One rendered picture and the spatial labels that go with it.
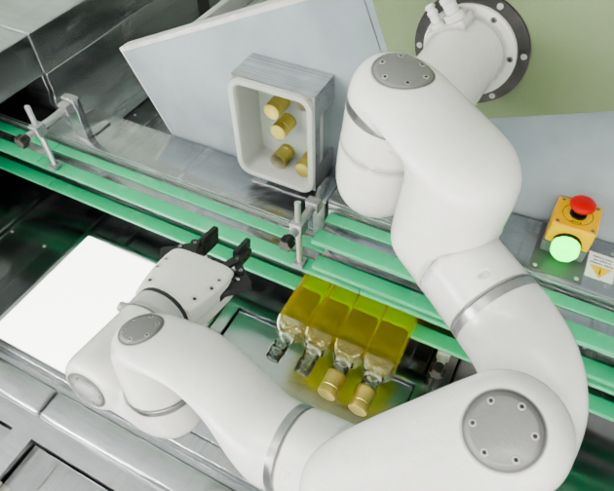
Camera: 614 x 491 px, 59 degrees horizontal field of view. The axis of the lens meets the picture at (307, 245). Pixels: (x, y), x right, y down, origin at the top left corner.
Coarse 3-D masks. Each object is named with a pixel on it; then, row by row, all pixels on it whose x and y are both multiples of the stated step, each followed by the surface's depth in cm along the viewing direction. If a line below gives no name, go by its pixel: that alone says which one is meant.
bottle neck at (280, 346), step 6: (282, 336) 99; (288, 336) 100; (276, 342) 99; (282, 342) 99; (288, 342) 100; (270, 348) 98; (276, 348) 98; (282, 348) 98; (270, 354) 97; (276, 354) 97; (282, 354) 98; (276, 360) 99
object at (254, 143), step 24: (240, 96) 102; (264, 96) 106; (288, 96) 94; (240, 120) 105; (264, 120) 111; (312, 120) 95; (240, 144) 109; (264, 144) 116; (312, 144) 99; (264, 168) 113; (288, 168) 113; (312, 168) 104
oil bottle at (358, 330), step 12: (360, 300) 102; (372, 300) 102; (360, 312) 101; (372, 312) 101; (384, 312) 102; (348, 324) 99; (360, 324) 99; (372, 324) 99; (348, 336) 97; (360, 336) 97; (372, 336) 99; (336, 348) 97; (348, 348) 96; (360, 348) 96; (348, 360) 96; (360, 360) 97
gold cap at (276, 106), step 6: (276, 96) 103; (270, 102) 101; (276, 102) 102; (282, 102) 102; (288, 102) 104; (264, 108) 102; (270, 108) 102; (276, 108) 101; (282, 108) 102; (270, 114) 103; (276, 114) 102
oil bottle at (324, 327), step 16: (336, 288) 105; (320, 304) 103; (336, 304) 102; (352, 304) 103; (320, 320) 100; (336, 320) 100; (304, 336) 99; (320, 336) 98; (336, 336) 99; (320, 352) 98
